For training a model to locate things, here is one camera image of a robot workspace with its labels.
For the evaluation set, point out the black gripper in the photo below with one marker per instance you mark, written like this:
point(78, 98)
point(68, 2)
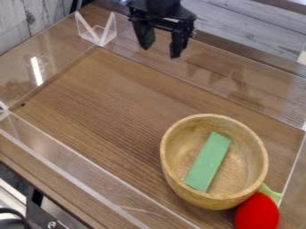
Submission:
point(164, 15)

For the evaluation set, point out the green foam block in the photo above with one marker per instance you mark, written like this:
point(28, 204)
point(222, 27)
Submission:
point(207, 162)

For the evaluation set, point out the clear acrylic enclosure wall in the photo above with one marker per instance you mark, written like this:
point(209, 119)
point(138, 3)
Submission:
point(90, 191)

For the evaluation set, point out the red plush strawberry toy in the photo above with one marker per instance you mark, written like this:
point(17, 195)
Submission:
point(258, 213)

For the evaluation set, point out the black table clamp bracket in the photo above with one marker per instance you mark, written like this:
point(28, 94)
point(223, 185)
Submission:
point(21, 212)

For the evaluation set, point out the clear acrylic corner bracket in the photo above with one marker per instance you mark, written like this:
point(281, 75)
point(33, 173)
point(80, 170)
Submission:
point(98, 35)

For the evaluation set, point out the brown wooden bowl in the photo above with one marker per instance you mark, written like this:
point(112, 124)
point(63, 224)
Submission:
point(242, 170)

